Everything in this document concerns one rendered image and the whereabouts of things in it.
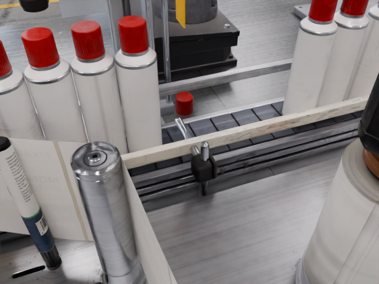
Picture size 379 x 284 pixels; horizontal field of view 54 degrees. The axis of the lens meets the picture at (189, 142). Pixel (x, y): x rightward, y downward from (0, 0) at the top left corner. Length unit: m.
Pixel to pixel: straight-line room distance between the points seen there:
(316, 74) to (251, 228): 0.25
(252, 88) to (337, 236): 0.50
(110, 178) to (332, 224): 0.19
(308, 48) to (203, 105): 0.26
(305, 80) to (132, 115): 0.26
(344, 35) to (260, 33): 0.46
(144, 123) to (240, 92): 0.32
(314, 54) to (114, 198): 0.37
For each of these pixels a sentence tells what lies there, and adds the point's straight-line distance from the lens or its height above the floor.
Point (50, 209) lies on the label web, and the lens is 0.40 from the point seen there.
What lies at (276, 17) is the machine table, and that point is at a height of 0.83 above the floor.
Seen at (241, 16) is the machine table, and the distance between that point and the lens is 1.11.
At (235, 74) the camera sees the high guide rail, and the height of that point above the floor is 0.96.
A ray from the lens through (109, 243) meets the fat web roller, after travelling 0.35.
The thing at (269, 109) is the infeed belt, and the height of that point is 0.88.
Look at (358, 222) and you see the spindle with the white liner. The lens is 0.32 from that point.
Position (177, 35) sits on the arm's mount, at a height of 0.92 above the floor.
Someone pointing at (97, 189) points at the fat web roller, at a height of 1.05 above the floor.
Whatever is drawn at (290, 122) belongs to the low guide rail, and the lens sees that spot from 0.59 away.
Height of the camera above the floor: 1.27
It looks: 42 degrees down
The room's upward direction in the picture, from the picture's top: straight up
